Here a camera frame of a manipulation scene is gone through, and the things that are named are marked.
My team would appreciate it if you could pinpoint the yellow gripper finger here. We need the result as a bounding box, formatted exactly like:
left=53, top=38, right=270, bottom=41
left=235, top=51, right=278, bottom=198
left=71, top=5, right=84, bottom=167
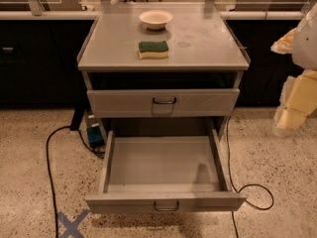
left=273, top=70, right=317, bottom=136
left=270, top=28, right=296, bottom=55

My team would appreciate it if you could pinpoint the grey drawer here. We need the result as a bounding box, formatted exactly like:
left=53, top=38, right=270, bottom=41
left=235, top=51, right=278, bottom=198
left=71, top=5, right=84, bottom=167
left=86, top=130, right=246, bottom=214
left=87, top=88, right=240, bottom=118

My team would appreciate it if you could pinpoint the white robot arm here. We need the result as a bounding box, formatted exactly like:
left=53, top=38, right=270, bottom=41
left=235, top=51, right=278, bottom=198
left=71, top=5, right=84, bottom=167
left=270, top=4, right=317, bottom=136

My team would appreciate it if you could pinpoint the grey drawer cabinet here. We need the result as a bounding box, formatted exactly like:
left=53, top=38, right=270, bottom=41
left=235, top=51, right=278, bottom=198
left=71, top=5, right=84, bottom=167
left=76, top=1, right=252, bottom=151

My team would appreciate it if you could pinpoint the grey top drawer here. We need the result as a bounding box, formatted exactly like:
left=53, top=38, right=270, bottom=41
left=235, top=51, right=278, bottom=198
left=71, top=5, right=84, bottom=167
left=87, top=88, right=240, bottom=118

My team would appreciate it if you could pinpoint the white bowl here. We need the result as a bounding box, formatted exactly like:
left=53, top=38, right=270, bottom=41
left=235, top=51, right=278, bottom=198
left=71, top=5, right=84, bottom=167
left=139, top=10, right=172, bottom=31

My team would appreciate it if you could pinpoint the green yellow sponge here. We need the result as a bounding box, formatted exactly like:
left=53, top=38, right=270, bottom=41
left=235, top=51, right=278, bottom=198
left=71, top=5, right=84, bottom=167
left=139, top=41, right=169, bottom=60

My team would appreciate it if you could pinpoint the blue power box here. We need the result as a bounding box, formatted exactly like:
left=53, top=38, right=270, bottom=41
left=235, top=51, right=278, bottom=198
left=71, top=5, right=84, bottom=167
left=85, top=111, right=104, bottom=148

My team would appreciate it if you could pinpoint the blue tape cross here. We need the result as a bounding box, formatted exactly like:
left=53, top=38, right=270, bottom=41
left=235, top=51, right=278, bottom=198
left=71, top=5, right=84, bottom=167
left=57, top=209, right=89, bottom=238

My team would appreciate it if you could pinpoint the black cable right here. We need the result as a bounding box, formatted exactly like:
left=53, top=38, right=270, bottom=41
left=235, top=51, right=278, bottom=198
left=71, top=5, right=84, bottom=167
left=225, top=115, right=275, bottom=238

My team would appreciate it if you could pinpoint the black cable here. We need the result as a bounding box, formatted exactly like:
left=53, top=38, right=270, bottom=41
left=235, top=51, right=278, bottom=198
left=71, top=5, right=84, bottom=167
left=225, top=115, right=275, bottom=238
left=45, top=125, right=106, bottom=238

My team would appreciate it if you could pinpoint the black cable left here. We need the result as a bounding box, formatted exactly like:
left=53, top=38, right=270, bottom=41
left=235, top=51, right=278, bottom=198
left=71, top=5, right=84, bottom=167
left=45, top=125, right=106, bottom=238

